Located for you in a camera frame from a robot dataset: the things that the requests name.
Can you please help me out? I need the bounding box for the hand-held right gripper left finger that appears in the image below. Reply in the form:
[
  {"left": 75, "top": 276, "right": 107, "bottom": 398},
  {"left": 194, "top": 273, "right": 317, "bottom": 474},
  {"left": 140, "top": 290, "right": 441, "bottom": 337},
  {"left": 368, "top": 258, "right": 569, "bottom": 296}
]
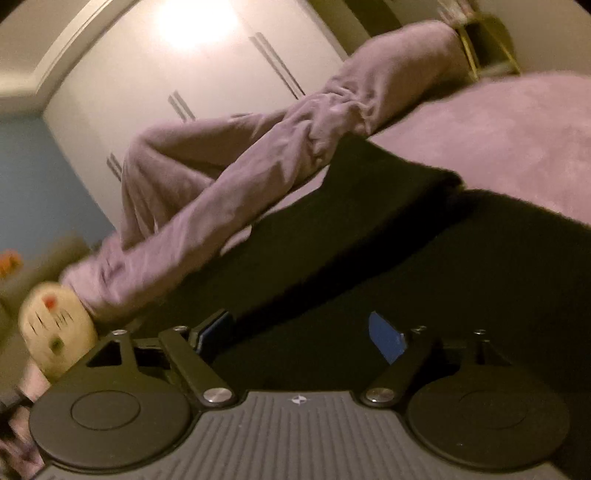
[{"left": 86, "top": 309, "right": 235, "bottom": 409}]

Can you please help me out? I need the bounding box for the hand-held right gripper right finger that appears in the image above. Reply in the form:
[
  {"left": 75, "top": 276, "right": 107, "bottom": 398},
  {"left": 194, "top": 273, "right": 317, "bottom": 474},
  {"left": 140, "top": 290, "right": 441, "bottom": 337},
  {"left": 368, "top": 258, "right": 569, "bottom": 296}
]
[{"left": 361, "top": 311, "right": 520, "bottom": 409}]

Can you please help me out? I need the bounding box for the black garment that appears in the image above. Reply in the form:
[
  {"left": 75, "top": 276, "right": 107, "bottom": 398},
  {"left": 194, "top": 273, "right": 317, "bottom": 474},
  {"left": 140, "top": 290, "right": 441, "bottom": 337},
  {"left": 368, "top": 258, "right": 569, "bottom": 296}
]
[{"left": 134, "top": 135, "right": 591, "bottom": 409}]

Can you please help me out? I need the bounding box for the cream plush toy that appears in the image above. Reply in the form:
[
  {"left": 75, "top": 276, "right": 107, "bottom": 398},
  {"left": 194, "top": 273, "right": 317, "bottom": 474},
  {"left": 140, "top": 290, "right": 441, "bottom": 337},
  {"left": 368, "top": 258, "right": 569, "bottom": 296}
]
[{"left": 17, "top": 281, "right": 99, "bottom": 385}]

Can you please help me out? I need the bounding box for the rolled mauve duvet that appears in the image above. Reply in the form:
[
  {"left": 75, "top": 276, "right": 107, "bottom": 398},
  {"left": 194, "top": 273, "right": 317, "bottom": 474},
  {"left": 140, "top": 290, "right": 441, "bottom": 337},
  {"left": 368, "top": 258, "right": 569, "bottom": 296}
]
[{"left": 60, "top": 20, "right": 472, "bottom": 324}]

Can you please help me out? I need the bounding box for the mauve bed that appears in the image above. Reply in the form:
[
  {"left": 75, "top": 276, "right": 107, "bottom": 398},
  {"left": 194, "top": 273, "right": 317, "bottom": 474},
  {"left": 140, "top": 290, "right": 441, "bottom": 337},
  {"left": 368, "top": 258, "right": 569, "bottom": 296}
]
[{"left": 217, "top": 71, "right": 591, "bottom": 261}]

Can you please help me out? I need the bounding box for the white wardrobe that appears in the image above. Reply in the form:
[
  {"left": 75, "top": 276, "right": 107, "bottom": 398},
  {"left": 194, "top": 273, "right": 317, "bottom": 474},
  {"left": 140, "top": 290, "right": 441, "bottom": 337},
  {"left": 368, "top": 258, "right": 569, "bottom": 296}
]
[{"left": 41, "top": 0, "right": 354, "bottom": 232}]

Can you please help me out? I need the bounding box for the yellow shelf unit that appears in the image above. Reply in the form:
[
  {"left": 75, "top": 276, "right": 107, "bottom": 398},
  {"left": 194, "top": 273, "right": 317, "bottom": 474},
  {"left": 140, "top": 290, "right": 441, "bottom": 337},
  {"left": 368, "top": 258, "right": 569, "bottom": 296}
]
[{"left": 434, "top": 0, "right": 525, "bottom": 81}]

